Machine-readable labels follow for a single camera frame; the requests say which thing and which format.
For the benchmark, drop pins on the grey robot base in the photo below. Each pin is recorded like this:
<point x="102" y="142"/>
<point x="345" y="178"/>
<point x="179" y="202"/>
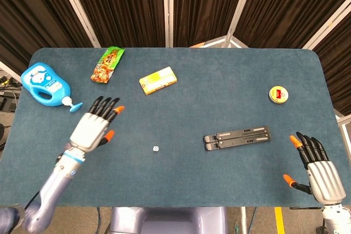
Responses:
<point x="168" y="220"/>

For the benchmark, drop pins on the green orange snack packet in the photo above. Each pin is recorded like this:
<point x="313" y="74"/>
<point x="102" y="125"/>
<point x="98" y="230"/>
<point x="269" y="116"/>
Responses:
<point x="106" y="65"/>

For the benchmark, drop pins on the small white die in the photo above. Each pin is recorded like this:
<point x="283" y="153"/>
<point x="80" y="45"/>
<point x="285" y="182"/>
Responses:
<point x="156" y="149"/>

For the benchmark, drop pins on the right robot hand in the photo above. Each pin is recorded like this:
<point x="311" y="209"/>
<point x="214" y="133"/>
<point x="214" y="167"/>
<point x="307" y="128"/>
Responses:
<point x="319" y="168"/>

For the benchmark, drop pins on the folding screen with dark curtains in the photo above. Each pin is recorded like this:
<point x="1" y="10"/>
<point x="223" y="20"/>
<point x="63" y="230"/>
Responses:
<point x="123" y="6"/>

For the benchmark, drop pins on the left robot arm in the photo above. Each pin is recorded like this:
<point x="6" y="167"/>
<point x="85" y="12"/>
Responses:
<point x="50" y="190"/>

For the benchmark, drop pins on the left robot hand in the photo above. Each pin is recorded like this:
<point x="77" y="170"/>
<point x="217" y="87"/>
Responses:
<point x="94" y="125"/>

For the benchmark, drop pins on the yellow white rectangular box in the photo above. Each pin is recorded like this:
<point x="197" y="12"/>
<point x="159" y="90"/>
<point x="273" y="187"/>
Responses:
<point x="157" y="80"/>

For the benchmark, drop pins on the yellow floor tape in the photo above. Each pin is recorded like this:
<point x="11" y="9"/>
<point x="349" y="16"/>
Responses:
<point x="278" y="220"/>

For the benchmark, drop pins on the blue detergent pump bottle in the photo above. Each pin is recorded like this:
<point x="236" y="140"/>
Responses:
<point x="45" y="86"/>

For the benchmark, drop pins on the round yellow tin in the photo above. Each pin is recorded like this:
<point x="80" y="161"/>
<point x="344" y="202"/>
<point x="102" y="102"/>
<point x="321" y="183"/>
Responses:
<point x="278" y="94"/>

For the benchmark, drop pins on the black folding stand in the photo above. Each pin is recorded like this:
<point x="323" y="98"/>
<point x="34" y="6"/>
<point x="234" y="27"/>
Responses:
<point x="237" y="138"/>

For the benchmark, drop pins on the blue table mat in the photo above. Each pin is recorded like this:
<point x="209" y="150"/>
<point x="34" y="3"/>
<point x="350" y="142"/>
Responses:
<point x="192" y="168"/>

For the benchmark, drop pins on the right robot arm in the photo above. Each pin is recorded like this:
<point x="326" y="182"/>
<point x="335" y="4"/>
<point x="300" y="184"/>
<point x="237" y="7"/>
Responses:
<point x="336" y="219"/>

